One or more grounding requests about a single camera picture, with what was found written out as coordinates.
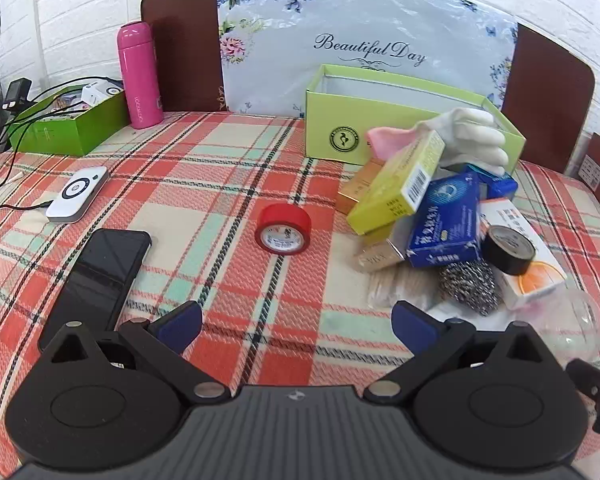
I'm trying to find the clear plastic package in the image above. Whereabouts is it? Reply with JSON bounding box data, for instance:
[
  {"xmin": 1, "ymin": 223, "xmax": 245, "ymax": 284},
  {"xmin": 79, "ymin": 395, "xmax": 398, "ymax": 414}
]
[{"xmin": 535, "ymin": 287, "xmax": 600, "ymax": 361}]

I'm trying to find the black cable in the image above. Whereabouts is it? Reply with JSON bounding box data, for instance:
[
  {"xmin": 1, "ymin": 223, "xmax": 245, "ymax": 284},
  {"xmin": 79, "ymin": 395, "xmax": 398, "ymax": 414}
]
[
  {"xmin": 0, "ymin": 200, "xmax": 53, "ymax": 212},
  {"xmin": 0, "ymin": 79, "xmax": 93, "ymax": 196}
]

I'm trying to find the green box with cables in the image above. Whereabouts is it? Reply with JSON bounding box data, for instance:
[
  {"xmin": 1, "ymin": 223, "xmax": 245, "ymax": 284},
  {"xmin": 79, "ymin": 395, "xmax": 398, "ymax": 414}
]
[{"xmin": 7, "ymin": 80, "xmax": 131, "ymax": 157}]

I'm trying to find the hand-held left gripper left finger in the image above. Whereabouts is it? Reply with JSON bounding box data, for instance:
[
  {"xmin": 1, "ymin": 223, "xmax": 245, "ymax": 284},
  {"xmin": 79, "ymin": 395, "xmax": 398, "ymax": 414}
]
[{"xmin": 37, "ymin": 301, "xmax": 232, "ymax": 404}]

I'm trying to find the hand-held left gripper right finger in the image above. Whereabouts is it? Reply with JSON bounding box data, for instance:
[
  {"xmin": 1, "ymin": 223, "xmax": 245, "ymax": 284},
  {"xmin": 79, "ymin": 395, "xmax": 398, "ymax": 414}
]
[{"xmin": 364, "ymin": 301, "xmax": 562, "ymax": 404}]

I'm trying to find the plaid bed sheet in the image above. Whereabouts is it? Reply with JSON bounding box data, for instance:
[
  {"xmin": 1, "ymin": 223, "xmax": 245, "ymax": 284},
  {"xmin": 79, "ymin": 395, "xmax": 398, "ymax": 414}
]
[{"xmin": 0, "ymin": 110, "xmax": 600, "ymax": 480}]

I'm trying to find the white and orange box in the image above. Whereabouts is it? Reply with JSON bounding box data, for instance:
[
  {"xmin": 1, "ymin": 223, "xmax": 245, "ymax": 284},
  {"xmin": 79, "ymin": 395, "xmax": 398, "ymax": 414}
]
[{"xmin": 477, "ymin": 199, "xmax": 568, "ymax": 311}]

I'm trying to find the pink thermos bottle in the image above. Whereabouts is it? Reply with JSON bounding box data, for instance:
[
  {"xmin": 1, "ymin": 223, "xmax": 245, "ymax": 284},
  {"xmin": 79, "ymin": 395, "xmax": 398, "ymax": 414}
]
[{"xmin": 117, "ymin": 21, "xmax": 165, "ymax": 130}]

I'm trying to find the floral plastic-wrapped panel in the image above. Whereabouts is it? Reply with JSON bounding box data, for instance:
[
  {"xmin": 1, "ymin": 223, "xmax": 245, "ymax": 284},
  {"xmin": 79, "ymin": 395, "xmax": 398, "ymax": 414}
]
[{"xmin": 216, "ymin": 0, "xmax": 518, "ymax": 116}]

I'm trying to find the white device with round lens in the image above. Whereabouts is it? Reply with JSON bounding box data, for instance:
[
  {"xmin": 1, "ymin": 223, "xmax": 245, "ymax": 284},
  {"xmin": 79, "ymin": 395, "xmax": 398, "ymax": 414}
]
[{"xmin": 81, "ymin": 82, "xmax": 126, "ymax": 107}]

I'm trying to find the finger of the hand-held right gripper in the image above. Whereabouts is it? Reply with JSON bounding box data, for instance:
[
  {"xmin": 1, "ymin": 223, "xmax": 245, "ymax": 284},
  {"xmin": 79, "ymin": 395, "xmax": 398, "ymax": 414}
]
[{"xmin": 565, "ymin": 359, "xmax": 600, "ymax": 436}]

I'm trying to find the green cardboard box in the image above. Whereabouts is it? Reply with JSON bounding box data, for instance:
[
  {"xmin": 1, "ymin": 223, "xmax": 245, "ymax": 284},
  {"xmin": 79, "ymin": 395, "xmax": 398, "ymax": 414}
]
[{"xmin": 304, "ymin": 64, "xmax": 526, "ymax": 176}]

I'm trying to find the black charger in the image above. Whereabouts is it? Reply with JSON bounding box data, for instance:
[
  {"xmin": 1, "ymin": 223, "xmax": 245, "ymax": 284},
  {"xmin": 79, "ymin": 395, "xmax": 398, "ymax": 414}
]
[{"xmin": 2, "ymin": 78, "xmax": 33, "ymax": 111}]

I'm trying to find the brown wooden headboard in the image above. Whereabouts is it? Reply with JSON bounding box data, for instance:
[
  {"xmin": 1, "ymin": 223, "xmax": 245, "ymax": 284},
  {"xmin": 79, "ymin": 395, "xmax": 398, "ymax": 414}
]
[{"xmin": 140, "ymin": 0, "xmax": 596, "ymax": 176}]

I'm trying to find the steel wool scrubber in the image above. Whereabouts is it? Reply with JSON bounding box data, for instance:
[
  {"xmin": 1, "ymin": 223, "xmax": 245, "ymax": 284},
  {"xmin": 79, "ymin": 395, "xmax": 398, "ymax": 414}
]
[{"xmin": 437, "ymin": 260, "xmax": 501, "ymax": 317}]

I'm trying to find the small blue box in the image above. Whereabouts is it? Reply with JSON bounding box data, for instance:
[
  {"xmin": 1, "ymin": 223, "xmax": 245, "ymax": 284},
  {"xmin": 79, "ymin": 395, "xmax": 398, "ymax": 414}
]
[{"xmin": 467, "ymin": 164, "xmax": 518, "ymax": 201}]

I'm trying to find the red tape roll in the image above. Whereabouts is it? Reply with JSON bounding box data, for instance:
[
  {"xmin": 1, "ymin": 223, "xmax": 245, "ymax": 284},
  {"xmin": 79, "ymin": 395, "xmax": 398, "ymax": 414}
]
[{"xmin": 255, "ymin": 203, "xmax": 312, "ymax": 256}]

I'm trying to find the white glove with pink cuff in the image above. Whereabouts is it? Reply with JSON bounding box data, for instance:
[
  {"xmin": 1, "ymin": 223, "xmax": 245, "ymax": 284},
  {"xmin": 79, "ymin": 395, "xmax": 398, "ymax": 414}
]
[{"xmin": 365, "ymin": 107, "xmax": 511, "ymax": 176}]

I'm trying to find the bag of wooden toothpicks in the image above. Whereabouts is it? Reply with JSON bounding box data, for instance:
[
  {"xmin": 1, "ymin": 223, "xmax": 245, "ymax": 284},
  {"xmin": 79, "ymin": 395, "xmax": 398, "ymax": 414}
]
[{"xmin": 367, "ymin": 270, "xmax": 446, "ymax": 311}]

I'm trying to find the beige-gold small box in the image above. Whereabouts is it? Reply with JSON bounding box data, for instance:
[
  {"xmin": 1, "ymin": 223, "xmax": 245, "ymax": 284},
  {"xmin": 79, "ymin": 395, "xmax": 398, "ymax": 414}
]
[{"xmin": 352, "ymin": 225, "xmax": 411, "ymax": 273}]

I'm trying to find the black tape roll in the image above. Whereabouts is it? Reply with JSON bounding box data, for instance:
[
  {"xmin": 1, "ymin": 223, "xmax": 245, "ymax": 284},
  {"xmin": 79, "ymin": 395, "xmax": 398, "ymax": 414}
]
[{"xmin": 481, "ymin": 225, "xmax": 536, "ymax": 277}]

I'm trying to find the orange-gold small box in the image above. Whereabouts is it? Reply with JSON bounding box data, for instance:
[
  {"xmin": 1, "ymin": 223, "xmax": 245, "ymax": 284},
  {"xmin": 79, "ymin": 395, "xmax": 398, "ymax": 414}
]
[{"xmin": 336, "ymin": 156, "xmax": 388, "ymax": 216}]

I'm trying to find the yellow-green carton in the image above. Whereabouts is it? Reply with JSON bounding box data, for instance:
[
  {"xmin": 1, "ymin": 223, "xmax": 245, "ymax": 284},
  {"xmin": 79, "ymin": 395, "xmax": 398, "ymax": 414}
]
[{"xmin": 346, "ymin": 130, "xmax": 446, "ymax": 236}]

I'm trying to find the white power bank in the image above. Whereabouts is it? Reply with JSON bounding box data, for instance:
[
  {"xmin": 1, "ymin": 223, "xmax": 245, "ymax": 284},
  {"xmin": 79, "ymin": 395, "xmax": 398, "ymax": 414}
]
[{"xmin": 45, "ymin": 166, "xmax": 110, "ymax": 224}]

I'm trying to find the blue medicine box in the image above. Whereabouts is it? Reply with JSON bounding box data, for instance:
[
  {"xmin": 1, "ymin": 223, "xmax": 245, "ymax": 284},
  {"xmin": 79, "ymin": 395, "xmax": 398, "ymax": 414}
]
[{"xmin": 406, "ymin": 172, "xmax": 482, "ymax": 268}]

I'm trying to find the black smartphone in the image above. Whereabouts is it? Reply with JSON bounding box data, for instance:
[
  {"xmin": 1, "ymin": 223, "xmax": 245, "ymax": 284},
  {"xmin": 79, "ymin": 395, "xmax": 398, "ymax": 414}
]
[{"xmin": 37, "ymin": 228, "xmax": 153, "ymax": 353}]

